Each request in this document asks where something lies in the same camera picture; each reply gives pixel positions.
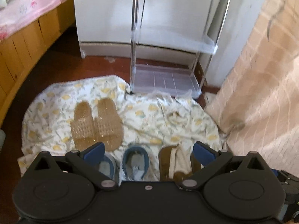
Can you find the white wardrobe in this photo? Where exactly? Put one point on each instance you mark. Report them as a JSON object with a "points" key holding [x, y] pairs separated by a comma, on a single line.
{"points": [[105, 11]]}

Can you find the beige patterned curtain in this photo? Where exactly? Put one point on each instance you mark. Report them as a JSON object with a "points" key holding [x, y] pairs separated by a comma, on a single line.
{"points": [[268, 86]]}

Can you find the clear plastic shoe rack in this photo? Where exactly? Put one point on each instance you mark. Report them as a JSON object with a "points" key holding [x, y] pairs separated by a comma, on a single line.
{"points": [[163, 81]]}

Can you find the pink bed sheet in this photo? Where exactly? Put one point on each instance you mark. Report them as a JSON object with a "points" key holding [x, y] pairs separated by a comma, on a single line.
{"points": [[23, 11]]}

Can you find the light blue sneaker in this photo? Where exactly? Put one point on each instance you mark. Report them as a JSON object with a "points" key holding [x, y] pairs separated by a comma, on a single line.
{"points": [[135, 165], [106, 168]]}

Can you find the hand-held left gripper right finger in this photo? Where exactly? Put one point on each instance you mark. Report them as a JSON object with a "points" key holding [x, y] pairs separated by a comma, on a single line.
{"points": [[203, 154]]}

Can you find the lemon print cloth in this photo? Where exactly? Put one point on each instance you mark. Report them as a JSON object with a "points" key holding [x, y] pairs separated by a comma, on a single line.
{"points": [[144, 121]]}

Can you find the wooden bed frame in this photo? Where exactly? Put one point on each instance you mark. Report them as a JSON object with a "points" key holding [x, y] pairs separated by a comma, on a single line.
{"points": [[23, 51]]}

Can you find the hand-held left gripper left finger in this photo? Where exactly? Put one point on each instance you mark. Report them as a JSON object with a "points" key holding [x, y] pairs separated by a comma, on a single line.
{"points": [[94, 153]]}

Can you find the translucent amber jelly slipper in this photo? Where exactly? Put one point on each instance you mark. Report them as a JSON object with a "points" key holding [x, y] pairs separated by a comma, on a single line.
{"points": [[83, 126], [109, 123]]}

